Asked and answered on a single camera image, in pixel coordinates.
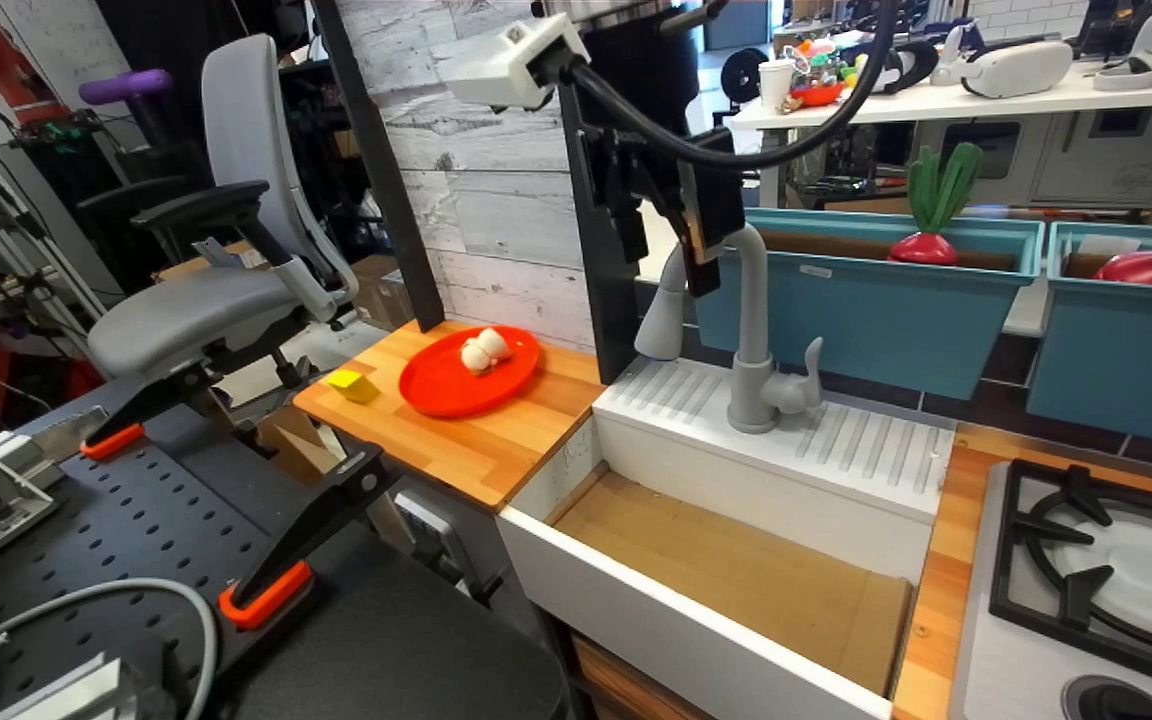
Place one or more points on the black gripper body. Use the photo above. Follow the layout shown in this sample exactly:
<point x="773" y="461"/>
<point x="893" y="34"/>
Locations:
<point x="681" y="180"/>

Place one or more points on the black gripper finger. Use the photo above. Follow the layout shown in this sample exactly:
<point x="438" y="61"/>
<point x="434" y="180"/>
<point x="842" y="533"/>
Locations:
<point x="709" y="252"/>
<point x="634" y="238"/>

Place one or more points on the grey tap faucet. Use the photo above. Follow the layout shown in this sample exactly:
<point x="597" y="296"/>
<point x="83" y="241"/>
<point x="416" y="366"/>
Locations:
<point x="750" y="347"/>

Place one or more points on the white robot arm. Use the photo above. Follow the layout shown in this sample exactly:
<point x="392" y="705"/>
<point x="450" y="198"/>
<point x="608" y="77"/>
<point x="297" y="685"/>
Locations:
<point x="508" y="61"/>

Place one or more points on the white cup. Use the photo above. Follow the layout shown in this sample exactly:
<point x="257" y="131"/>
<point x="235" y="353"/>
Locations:
<point x="778" y="85"/>

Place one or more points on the grey wood backdrop panel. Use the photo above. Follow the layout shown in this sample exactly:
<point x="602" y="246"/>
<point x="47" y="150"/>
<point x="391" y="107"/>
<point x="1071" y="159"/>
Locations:
<point x="498" y="203"/>

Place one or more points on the teal planter box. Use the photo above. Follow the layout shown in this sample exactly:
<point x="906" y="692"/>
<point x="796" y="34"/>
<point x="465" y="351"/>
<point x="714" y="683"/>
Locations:
<point x="871" y="325"/>
<point x="1122" y="363"/>

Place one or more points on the white sink basin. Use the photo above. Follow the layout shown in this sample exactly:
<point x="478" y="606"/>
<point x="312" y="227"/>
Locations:
<point x="681" y="443"/>

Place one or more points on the white toy food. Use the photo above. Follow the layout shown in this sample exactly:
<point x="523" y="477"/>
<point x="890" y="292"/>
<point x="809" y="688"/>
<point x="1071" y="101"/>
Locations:
<point x="483" y="353"/>

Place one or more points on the red round plate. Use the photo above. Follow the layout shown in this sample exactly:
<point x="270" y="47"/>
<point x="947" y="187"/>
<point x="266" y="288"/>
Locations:
<point x="450" y="386"/>

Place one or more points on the yellow block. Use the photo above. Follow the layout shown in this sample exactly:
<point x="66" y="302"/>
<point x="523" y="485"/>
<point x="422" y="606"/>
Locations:
<point x="355" y="386"/>

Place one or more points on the white table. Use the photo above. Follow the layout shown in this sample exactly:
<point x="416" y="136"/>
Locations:
<point x="1000" y="107"/>

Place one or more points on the white VR headset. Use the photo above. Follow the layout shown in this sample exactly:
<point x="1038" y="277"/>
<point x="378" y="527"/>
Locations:
<point x="1017" y="64"/>

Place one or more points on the grey office chair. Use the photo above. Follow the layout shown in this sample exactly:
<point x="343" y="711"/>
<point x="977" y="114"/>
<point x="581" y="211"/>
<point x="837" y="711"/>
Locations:
<point x="179" y="322"/>

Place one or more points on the black gas stove cooktop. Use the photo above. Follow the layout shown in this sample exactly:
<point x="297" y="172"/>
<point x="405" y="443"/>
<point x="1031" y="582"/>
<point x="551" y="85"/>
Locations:
<point x="1111" y="561"/>

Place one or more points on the purple roller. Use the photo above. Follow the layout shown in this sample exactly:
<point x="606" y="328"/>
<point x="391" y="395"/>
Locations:
<point x="129" y="85"/>

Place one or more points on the black frame post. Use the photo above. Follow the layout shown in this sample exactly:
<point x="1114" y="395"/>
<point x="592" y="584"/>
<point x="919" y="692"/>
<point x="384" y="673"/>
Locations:
<point x="381" y="172"/>
<point x="608" y="325"/>

